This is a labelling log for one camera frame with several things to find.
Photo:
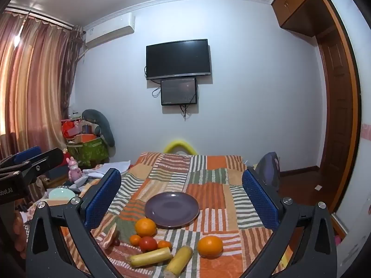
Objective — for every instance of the striped patchwork blanket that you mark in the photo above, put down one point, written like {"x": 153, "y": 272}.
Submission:
{"x": 208, "y": 185}

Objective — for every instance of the orange cardboard box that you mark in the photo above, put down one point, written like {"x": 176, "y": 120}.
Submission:
{"x": 85, "y": 138}

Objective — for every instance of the white cloth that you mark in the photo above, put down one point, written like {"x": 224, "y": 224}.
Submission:
{"x": 116, "y": 165}

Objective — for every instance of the red bag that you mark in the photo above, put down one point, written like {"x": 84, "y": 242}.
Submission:
{"x": 68, "y": 129}

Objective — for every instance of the yellow banana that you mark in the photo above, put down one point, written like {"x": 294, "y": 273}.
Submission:
{"x": 178, "y": 260}
{"x": 150, "y": 257}

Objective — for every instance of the large orange with sticker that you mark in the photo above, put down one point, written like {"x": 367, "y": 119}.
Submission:
{"x": 145, "y": 227}

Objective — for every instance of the black wall television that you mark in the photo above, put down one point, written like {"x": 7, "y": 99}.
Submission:
{"x": 178, "y": 59}

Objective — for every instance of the large plain orange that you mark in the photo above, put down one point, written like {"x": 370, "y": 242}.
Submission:
{"x": 210, "y": 246}

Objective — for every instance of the brown wooden door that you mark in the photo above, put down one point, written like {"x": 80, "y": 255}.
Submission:
{"x": 336, "y": 115}

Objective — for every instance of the red tomato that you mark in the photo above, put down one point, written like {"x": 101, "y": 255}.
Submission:
{"x": 148, "y": 243}

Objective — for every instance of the pink toy figure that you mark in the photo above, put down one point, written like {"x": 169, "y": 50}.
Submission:
{"x": 74, "y": 170}

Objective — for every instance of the wooden overhead cabinet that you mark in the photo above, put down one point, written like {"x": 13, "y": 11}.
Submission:
{"x": 301, "y": 8}

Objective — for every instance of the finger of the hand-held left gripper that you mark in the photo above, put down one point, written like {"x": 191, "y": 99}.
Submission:
{"x": 27, "y": 153}
{"x": 43, "y": 162}

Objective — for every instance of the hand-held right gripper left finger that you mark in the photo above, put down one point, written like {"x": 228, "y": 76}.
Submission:
{"x": 103, "y": 198}

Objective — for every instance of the purple plate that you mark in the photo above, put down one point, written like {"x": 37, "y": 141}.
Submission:
{"x": 172, "y": 209}

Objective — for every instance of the striped orange curtain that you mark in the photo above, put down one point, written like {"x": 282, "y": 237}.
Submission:
{"x": 34, "y": 87}

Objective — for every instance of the dark backpack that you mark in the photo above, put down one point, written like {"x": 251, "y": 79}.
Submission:
{"x": 269, "y": 169}

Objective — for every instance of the grey plush toy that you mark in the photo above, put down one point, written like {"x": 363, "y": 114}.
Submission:
{"x": 100, "y": 121}

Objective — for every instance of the green storage box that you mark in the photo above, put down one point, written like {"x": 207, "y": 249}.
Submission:
{"x": 89, "y": 152}

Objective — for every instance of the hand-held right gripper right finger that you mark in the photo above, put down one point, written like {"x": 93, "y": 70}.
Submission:
{"x": 260, "y": 201}

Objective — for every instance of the white air conditioner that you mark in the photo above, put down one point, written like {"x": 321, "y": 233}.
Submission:
{"x": 110, "y": 30}

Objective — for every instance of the pale green bowl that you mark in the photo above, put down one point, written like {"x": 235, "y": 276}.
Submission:
{"x": 61, "y": 194}

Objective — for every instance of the small black wall monitor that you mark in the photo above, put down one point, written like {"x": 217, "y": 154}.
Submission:
{"x": 179, "y": 91}

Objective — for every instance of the small tangerine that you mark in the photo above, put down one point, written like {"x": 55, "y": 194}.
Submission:
{"x": 135, "y": 239}
{"x": 165, "y": 244}

